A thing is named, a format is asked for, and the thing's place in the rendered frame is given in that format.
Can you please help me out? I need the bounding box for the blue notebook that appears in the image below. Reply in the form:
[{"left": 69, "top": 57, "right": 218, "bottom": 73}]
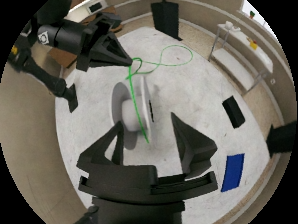
[{"left": 221, "top": 153, "right": 245, "bottom": 192}]

